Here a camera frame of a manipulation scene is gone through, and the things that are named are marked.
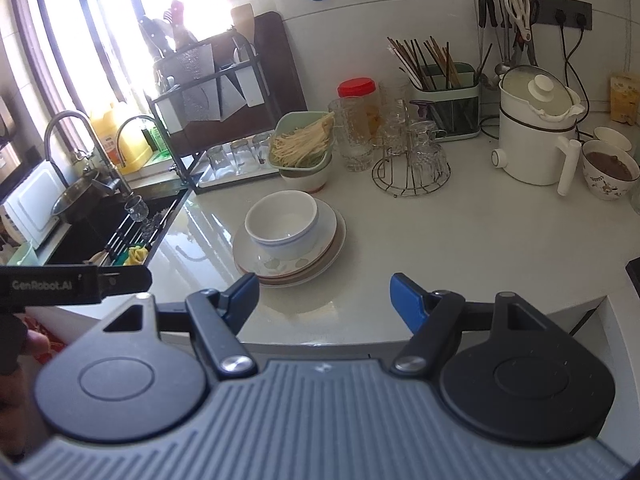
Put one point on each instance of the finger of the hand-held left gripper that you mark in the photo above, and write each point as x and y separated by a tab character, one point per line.
130	280

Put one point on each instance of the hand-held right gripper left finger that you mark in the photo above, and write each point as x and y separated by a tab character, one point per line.
245	295

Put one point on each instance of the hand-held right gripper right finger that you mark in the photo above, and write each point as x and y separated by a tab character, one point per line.
407	300

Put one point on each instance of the light blue plastic bowl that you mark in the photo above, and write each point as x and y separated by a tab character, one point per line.
282	254

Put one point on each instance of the large pink flower plate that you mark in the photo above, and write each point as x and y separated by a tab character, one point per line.
300	284

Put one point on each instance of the plain white bowl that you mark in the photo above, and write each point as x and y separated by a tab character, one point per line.
280	220

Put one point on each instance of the person's left hand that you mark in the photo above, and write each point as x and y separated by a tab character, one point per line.
36	342

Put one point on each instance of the pale green plastic container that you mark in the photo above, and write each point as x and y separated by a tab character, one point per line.
20	255

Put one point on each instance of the black sink drain rack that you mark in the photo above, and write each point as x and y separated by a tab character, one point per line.
125	240

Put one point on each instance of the black sink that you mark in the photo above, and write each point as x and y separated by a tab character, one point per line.
85	240

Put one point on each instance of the red patterned cloth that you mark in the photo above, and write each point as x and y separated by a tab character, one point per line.
55	347

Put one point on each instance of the small stemmed glass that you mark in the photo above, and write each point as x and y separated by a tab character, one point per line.
136	208

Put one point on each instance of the white cutting board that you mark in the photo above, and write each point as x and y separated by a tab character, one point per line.
35	200

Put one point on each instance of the steel pot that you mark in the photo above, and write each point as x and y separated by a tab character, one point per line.
80	200

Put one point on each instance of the tall chrome faucet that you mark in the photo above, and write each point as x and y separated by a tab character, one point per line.
122	187

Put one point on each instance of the metal tray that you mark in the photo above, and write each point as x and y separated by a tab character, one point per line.
235	182

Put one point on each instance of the white bowl with brown foot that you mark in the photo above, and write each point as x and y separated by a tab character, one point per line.
305	180

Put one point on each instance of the yellow plastic jug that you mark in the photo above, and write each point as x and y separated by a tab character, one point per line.
125	145

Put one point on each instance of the small chrome faucet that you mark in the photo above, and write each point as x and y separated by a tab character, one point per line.
120	145

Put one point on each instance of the small clear glass tumbler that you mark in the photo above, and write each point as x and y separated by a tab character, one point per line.
218	160
261	149
240	155

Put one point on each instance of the green bottle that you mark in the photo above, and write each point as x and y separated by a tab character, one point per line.
160	142

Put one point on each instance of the set of clear glass cups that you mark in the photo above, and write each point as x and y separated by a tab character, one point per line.
430	157

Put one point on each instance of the large textured glass tumbler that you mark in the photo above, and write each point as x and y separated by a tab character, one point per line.
352	152

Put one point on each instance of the enoki mushrooms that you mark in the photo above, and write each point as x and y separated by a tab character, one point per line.
300	142

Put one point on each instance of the green strainer basket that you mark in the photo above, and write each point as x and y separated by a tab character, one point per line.
292	115

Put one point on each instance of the white electric cooking pot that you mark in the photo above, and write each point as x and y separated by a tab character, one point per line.
525	155

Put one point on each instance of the green chopstick holder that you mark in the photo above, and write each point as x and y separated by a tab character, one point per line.
450	115

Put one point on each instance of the purple glass cup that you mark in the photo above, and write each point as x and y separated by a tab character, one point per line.
423	106

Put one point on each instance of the glass jar with red lid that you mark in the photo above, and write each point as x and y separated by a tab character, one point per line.
356	87

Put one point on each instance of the floral ceramic bowl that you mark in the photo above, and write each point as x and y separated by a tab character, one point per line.
602	187

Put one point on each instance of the dark wooden cutting board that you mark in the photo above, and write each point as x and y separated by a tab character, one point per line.
280	70

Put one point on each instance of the black induction cooktop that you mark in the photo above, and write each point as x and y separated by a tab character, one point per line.
635	272

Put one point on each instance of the black dish rack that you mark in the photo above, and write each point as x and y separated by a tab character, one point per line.
190	55

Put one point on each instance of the bundle of chopsticks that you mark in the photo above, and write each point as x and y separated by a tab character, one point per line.
425	62

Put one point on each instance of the brown food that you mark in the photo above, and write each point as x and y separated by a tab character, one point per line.
612	165

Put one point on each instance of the bundle of kitchen utensils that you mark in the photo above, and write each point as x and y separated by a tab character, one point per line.
160	35

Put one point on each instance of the glass pot lid white knob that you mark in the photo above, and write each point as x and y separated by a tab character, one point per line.
542	87

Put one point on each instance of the small white bowl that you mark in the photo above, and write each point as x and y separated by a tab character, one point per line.
612	136

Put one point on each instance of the window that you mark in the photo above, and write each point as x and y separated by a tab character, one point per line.
75	20

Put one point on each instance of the wooden spatula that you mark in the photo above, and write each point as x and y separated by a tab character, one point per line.
242	20

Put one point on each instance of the yellow packet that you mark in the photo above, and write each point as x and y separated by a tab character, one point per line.
625	100

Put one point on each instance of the dark wall power strip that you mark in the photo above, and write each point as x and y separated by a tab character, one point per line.
547	7

